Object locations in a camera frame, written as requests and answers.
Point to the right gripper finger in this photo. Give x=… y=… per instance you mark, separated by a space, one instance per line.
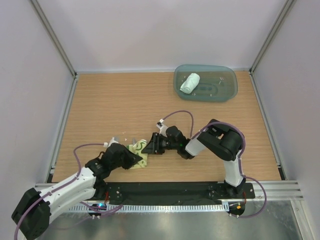
x=150 y=148
x=158 y=143

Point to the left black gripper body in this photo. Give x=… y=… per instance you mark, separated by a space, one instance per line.
x=116 y=164

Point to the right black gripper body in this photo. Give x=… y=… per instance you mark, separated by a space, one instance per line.
x=170 y=146

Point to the green patterned towel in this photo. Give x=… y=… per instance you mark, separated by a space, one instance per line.
x=136 y=147

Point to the light mint green towel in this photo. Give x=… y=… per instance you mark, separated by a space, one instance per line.
x=190 y=83

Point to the teal transparent plastic basin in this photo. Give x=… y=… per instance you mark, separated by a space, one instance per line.
x=217 y=83

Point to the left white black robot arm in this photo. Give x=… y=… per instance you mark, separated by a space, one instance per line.
x=37 y=209

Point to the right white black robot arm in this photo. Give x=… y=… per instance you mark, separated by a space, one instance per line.
x=221 y=138

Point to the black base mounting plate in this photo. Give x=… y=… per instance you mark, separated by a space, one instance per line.
x=144 y=193

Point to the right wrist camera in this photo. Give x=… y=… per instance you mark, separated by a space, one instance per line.
x=175 y=136

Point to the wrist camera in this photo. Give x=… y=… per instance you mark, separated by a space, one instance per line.
x=114 y=150
x=175 y=136

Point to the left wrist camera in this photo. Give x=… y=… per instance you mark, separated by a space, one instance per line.
x=114 y=150

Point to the white slotted cable duct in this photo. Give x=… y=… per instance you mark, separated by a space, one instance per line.
x=80 y=208

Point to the aluminium front rail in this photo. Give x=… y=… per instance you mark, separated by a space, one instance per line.
x=283 y=190

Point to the left aluminium frame post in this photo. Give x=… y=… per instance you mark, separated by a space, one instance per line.
x=52 y=35

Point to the aluminium frame post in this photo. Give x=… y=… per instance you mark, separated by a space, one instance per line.
x=280 y=19
x=52 y=35

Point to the right aluminium frame post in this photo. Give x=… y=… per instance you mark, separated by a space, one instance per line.
x=280 y=19

